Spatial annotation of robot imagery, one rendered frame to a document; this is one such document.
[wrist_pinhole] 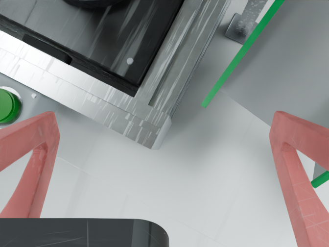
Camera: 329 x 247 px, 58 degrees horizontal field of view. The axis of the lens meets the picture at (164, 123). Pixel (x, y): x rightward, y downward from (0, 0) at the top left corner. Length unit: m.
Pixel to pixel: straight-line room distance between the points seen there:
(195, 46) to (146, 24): 0.06
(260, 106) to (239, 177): 0.16
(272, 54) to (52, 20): 0.25
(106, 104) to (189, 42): 0.12
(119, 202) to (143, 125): 0.15
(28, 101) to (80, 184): 0.15
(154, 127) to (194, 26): 0.13
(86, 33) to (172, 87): 0.12
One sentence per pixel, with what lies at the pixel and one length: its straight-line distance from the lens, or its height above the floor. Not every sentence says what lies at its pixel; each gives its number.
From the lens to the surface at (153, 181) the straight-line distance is 0.45.
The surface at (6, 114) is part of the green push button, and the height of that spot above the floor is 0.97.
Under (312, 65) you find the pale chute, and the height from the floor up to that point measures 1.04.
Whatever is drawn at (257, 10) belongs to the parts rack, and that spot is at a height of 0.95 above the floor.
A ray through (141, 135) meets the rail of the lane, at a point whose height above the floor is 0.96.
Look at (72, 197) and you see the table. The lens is 0.48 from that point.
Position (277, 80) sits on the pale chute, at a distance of 0.30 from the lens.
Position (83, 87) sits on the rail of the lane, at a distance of 0.37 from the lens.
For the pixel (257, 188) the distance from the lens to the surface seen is 0.46.
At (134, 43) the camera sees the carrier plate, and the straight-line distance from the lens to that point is 0.36.
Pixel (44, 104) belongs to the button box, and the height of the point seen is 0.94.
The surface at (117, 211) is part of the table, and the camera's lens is 0.46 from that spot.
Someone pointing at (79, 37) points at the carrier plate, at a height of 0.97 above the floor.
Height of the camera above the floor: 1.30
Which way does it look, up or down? 84 degrees down
